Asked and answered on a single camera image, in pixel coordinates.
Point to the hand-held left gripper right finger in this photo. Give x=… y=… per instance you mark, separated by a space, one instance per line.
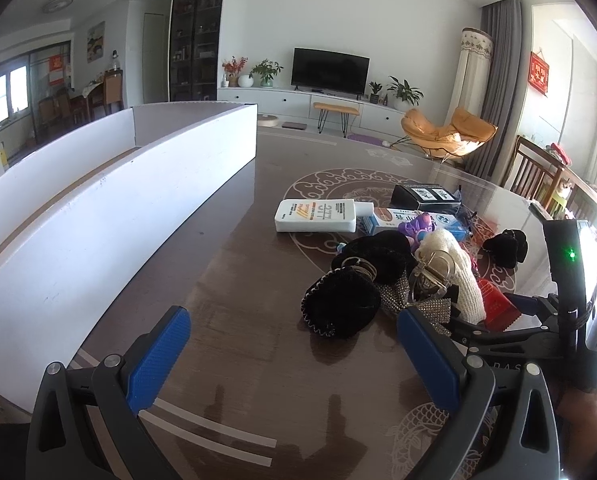
x=428 y=360

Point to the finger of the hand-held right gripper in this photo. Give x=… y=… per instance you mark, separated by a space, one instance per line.
x=498 y=334
x=526 y=304

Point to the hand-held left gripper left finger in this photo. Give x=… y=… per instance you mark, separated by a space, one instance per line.
x=158 y=360

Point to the red packet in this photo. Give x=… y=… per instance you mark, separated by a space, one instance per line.
x=496 y=305

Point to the rhinestone bow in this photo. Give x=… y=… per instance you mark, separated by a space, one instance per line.
x=423 y=307

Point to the cream knitted cloth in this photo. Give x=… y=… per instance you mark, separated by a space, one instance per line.
x=466 y=270

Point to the clear hair claw clip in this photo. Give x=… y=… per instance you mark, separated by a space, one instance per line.
x=433 y=272

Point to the blue and white carton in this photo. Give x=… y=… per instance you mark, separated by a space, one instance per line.
x=451 y=222

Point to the black velvet scrunchie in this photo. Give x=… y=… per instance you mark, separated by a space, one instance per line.
x=378 y=250

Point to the purple toy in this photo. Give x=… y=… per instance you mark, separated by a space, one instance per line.
x=418 y=225

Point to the large white cardboard box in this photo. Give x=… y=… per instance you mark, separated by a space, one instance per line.
x=78 y=220

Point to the white lotion bottle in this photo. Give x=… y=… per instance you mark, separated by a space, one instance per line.
x=316 y=216

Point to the brown patterned desktop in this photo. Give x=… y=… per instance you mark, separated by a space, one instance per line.
x=238 y=285

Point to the person's right hand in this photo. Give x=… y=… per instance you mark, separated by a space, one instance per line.
x=583 y=415

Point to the small black pouch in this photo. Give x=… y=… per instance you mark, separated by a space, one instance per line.
x=506 y=247

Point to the black box with white labels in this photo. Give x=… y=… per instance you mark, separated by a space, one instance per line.
x=426 y=196

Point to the orange lounge chair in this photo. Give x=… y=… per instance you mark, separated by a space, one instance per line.
x=446 y=135

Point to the grey curtain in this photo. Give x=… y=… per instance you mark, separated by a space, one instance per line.
x=498 y=90

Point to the covered standing air conditioner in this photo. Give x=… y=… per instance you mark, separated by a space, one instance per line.
x=471 y=75

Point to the purple floor mat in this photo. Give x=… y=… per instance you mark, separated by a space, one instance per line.
x=364 y=138

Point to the large leafy potted plant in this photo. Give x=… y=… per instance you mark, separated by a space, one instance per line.
x=403 y=91

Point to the white robot vacuum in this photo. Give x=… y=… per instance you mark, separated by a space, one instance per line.
x=267 y=121

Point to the small potted plant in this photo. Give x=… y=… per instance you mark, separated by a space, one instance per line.
x=375 y=89

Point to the wooden bench with metal legs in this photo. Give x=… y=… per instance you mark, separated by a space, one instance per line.
x=336 y=108

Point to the grey floor scale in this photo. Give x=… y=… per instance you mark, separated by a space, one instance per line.
x=294 y=125

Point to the white television cabinet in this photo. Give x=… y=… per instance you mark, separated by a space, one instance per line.
x=288 y=102

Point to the white round vase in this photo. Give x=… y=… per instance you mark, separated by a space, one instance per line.
x=245 y=81

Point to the clear water bottle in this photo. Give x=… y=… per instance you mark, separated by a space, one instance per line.
x=114 y=60

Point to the red flowers in vase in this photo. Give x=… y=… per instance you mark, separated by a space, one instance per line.
x=234 y=66

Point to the black television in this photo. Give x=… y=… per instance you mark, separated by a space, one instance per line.
x=330 y=71

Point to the red door poster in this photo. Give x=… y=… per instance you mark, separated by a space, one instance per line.
x=58 y=70

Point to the green potted plant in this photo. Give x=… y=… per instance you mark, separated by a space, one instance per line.
x=266 y=69

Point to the black glass display cabinet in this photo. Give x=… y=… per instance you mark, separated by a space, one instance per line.
x=196 y=35

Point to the round ceiling light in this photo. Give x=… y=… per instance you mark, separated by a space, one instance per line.
x=58 y=5

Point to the red wall hanging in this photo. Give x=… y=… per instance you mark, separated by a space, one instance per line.
x=539 y=72

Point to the framed wall painting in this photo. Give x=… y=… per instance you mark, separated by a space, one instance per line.
x=96 y=42

